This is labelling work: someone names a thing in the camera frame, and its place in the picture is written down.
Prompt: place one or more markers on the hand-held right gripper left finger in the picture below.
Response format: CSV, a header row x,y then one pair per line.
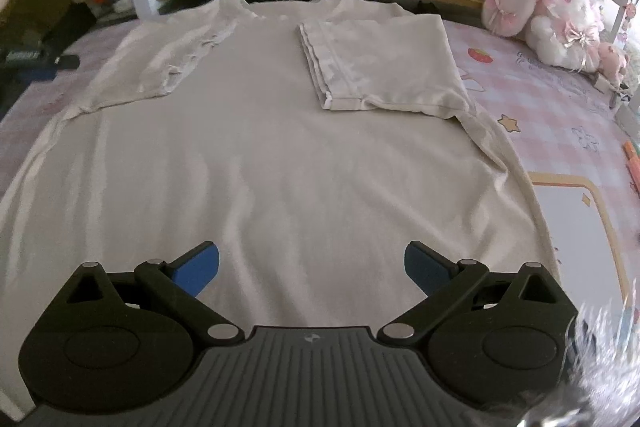
x,y
197,274

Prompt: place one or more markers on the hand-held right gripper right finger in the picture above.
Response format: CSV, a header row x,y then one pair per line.
x,y
425,269

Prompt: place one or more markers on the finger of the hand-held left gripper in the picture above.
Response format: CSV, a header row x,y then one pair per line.
x,y
35,73
65,63

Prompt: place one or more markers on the cream printed t-shirt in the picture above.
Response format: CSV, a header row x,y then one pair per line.
x,y
275,157

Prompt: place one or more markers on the fluffy white sleeve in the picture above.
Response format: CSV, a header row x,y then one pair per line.
x,y
600,372

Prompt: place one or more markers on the pink checked cartoon mat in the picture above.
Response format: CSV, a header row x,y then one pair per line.
x,y
550,107

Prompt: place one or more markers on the orange highlighter pen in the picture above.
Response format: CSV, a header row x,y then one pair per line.
x,y
631,162

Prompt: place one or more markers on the pink white plush toy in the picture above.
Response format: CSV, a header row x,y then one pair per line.
x,y
560,22

